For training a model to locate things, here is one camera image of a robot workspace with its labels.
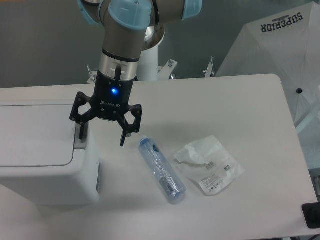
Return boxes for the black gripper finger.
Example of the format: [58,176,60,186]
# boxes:
[69,91,94,140]
[115,104,142,147]

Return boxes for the white umbrella with lettering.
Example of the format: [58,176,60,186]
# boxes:
[216,2,320,133]

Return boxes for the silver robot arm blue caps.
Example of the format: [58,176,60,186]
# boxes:
[69,0,203,146]

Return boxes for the clear blue plastic bottle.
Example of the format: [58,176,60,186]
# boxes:
[138,136,187,204]

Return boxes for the metal clamp bolt right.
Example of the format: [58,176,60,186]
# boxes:
[203,56,215,78]

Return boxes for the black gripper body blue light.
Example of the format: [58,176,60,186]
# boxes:
[88,71,135,121]

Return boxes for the black device at table edge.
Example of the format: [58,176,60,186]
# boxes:
[301,202,320,229]

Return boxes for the white trash can grey button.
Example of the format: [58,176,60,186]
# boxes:
[0,100,101,206]

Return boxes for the crumpled clear plastic bag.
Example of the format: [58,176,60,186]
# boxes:
[174,135,245,196]

